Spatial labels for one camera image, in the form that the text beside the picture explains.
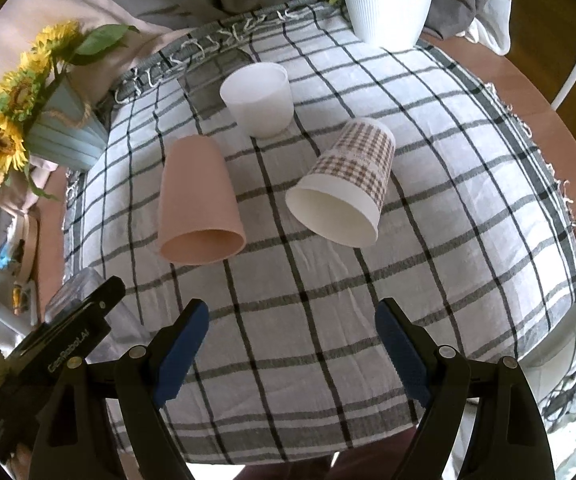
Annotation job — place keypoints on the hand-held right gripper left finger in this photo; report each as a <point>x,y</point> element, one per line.
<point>180,360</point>

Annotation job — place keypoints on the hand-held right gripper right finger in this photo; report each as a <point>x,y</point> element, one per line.
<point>403,355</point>

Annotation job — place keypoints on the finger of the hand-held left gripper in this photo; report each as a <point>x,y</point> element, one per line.
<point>105,295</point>

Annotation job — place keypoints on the pink plastic cup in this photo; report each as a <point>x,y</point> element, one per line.
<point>195,195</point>

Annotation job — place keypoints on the plaid paper cup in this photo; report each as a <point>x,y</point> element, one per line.
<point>353,180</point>

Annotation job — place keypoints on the white translucent cup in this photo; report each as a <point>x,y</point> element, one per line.
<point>258,100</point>

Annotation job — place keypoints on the clear plastic container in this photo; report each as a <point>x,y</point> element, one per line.
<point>80,287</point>

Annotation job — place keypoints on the wooden hoop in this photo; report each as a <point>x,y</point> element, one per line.
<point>28,245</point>

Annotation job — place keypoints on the black white checked tablecloth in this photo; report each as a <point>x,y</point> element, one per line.
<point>293,310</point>

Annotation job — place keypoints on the light blue ribbed pot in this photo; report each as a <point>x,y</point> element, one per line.
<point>65,135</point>

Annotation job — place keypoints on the grey white patterned cloth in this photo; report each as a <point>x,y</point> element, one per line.
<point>575,385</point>

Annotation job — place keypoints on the yellow sunflower bouquet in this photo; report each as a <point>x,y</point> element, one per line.
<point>2,140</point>

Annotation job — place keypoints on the beige cloth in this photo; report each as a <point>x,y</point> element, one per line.
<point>27,15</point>

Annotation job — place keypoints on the white bar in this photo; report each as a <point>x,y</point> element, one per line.
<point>575,65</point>

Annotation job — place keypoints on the white ribbed plant pot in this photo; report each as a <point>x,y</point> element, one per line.
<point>390,0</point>

